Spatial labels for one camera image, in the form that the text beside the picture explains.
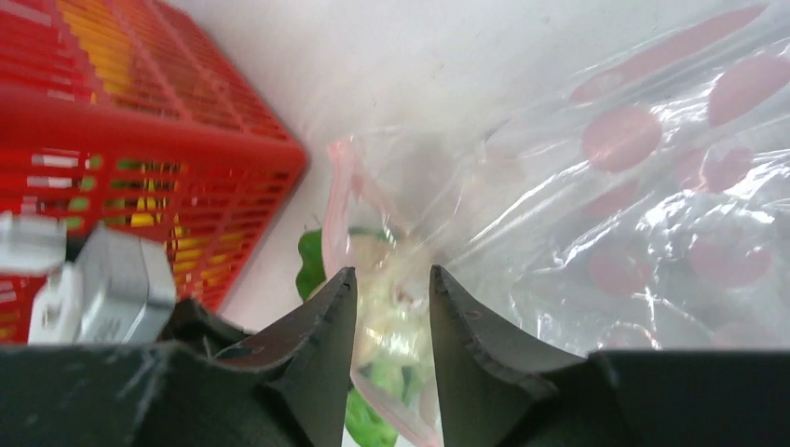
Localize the red plastic shopping basket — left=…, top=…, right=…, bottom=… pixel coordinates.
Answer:
left=1, top=1, right=307, bottom=311

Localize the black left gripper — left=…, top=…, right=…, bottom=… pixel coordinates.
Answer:
left=157, top=298, right=252, bottom=355

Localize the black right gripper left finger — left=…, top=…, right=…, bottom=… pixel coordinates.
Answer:
left=216, top=267, right=358, bottom=446

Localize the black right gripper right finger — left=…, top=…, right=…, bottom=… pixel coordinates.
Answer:
left=429, top=265, right=582, bottom=446

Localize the clear zip top bag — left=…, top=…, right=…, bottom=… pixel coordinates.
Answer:
left=321, top=1, right=789, bottom=446

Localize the green lettuce head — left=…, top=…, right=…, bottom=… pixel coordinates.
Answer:
left=295, top=227, right=429, bottom=446

